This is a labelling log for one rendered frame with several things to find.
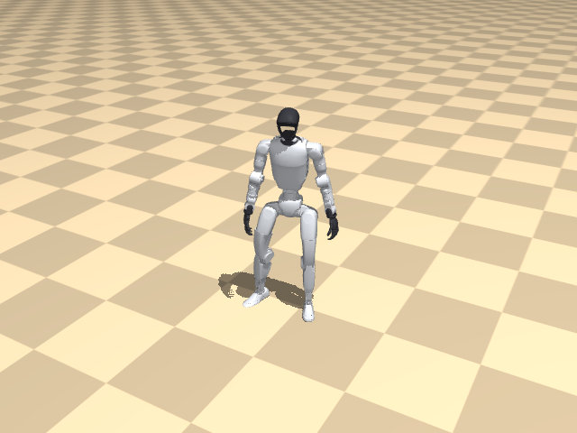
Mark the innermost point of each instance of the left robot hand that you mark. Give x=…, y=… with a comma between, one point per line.
x=333, y=223

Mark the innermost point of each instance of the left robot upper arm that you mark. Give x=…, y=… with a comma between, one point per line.
x=315, y=151

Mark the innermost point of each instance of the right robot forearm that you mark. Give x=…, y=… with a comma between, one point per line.
x=252, y=194

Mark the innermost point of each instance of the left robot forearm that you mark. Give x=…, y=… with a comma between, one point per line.
x=328, y=197

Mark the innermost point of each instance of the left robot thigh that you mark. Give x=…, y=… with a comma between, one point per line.
x=308, y=231

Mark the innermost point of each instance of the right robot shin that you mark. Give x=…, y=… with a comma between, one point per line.
x=261, y=271

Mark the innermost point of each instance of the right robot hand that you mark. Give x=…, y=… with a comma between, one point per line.
x=246, y=219

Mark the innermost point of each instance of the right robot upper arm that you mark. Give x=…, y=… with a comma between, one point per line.
x=262, y=150

